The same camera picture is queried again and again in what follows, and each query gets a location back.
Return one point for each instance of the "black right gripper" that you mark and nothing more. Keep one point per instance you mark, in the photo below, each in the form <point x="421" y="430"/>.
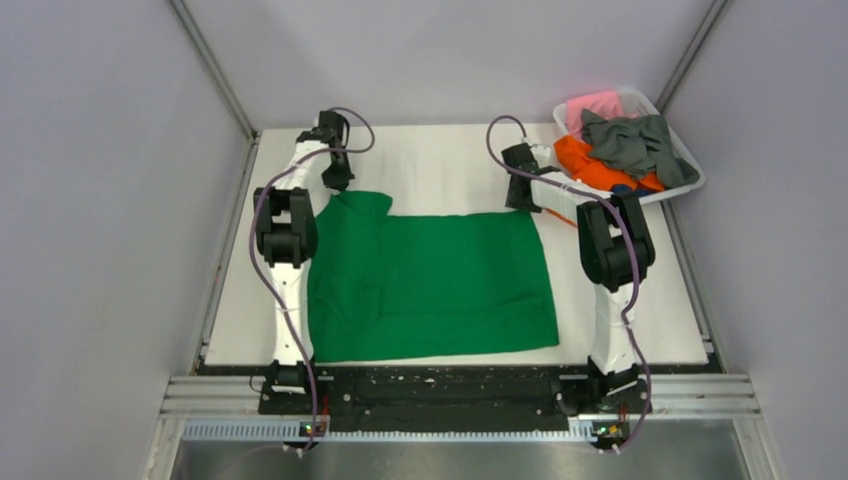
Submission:
<point x="512" y="202"/>

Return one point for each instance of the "grey t shirt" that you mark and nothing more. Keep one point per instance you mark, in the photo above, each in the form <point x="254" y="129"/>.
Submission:
<point x="637" y="146"/>

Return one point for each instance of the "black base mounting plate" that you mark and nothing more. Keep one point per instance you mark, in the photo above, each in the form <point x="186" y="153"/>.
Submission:
<point x="461" y="399"/>

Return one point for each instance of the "white plastic laundry bin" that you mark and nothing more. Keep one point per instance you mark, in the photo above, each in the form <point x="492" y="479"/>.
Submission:
<point x="635" y="104"/>

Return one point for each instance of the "aluminium frame rail left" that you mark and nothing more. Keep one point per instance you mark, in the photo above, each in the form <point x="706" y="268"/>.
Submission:
<point x="228" y="211"/>

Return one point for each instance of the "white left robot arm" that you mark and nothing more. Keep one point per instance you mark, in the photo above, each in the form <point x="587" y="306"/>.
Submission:
<point x="284" y="241"/>

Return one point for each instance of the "green t shirt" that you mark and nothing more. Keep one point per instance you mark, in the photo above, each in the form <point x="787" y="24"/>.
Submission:
<point x="386" y="287"/>

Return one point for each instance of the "pink t shirt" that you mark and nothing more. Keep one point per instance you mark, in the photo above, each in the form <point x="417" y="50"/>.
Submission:
<point x="606" y="104"/>

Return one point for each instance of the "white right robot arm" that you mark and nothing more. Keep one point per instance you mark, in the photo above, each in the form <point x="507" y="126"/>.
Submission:
<point x="615" y="251"/>

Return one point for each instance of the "white slotted cable duct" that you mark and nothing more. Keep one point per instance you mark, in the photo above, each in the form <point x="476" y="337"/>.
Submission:
<point x="297" y="432"/>

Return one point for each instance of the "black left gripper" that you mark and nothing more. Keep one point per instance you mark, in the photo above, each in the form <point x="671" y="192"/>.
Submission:
<point x="339" y="182"/>

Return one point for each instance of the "orange t shirt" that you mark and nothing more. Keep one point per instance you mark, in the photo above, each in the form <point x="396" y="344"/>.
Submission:
<point x="572" y="156"/>

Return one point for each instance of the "blue t shirt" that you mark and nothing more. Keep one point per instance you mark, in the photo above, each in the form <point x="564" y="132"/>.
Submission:
<point x="639" y="191"/>

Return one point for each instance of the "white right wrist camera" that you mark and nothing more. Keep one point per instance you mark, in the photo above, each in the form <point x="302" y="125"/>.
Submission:
<point x="542" y="153"/>

